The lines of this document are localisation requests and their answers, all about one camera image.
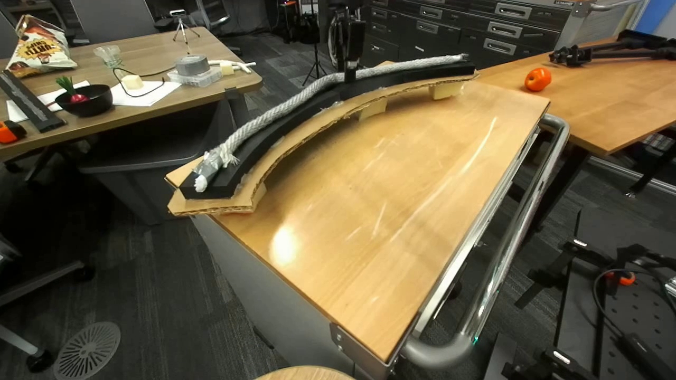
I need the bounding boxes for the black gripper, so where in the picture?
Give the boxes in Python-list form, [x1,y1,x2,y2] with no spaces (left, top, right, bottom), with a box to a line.
[327,3,365,85]

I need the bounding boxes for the white braided rope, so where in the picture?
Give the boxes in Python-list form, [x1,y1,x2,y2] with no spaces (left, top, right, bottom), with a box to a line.
[189,53,470,193]

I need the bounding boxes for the curved black board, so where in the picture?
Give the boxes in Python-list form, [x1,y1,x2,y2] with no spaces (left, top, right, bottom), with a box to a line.
[179,53,475,199]

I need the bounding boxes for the grey drawer cabinet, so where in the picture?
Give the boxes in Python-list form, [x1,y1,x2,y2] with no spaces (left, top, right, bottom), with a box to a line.
[362,0,637,68]

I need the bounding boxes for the grey tape roll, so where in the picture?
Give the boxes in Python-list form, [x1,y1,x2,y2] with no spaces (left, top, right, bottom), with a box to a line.
[176,55,208,76]

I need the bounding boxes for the orange round object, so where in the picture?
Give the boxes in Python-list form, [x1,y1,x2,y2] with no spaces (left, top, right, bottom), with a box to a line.
[524,68,552,92]

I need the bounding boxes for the long wooden office table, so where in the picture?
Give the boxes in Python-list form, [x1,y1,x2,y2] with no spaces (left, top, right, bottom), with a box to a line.
[0,27,262,161]

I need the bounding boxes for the round wooden stool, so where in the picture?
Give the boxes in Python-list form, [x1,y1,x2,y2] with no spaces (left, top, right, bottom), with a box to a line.
[256,366,354,380]

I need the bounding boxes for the snack chip bag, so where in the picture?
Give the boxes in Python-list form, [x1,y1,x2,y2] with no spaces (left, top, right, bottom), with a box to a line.
[7,14,75,78]

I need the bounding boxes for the chrome cart handle bar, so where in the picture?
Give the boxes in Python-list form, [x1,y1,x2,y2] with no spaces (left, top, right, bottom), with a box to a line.
[398,113,571,369]

